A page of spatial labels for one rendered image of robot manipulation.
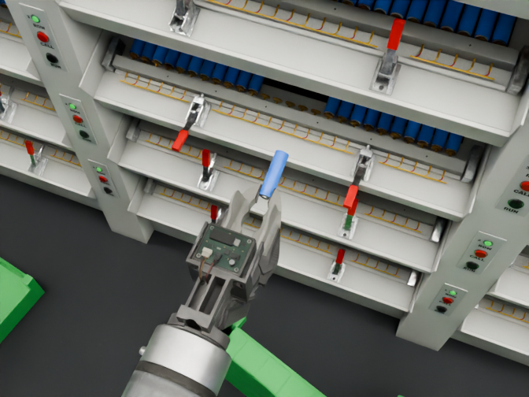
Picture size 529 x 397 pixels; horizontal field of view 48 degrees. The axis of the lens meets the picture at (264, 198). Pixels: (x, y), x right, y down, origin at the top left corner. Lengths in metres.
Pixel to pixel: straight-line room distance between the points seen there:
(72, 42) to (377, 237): 0.58
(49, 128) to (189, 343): 0.71
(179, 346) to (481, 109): 0.43
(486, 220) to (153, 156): 0.60
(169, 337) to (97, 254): 0.84
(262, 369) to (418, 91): 0.59
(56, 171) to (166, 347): 0.85
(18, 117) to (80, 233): 0.35
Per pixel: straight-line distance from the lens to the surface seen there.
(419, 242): 1.07
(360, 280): 1.23
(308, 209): 1.07
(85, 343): 1.39
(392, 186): 0.90
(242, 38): 0.79
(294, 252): 1.24
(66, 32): 0.93
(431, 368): 1.37
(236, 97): 0.93
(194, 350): 0.63
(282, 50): 0.77
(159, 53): 0.99
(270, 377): 1.11
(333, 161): 0.91
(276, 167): 0.77
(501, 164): 0.79
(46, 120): 1.26
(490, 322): 1.26
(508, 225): 0.90
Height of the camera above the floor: 1.27
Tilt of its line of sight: 59 degrees down
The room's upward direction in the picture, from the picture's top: straight up
